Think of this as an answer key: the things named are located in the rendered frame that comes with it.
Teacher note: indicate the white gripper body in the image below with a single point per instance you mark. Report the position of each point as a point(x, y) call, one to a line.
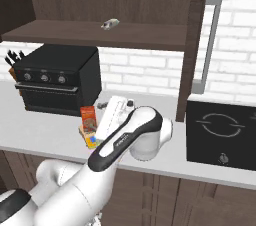
point(111, 116)

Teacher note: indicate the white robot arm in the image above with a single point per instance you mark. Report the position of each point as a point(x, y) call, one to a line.
point(83, 190)

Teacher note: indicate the orange boxed food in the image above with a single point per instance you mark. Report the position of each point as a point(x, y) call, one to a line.
point(88, 116)

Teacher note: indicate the dark brown cabinet door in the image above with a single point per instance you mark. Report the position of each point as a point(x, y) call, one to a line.
point(15, 0)

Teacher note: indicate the black toaster oven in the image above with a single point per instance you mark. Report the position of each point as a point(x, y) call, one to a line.
point(56, 80)

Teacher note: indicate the small grey white packet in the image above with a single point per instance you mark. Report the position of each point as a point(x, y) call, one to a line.
point(110, 24)

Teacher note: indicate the wooden knife block with knives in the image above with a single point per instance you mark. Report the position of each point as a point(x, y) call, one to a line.
point(14, 60)

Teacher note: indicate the black hob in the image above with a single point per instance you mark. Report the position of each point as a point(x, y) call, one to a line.
point(220, 133)

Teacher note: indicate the brown base cupboard run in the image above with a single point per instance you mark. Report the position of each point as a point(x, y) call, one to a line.
point(186, 200)

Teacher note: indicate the brown wall cabinet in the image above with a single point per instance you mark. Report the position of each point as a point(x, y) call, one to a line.
point(110, 0)

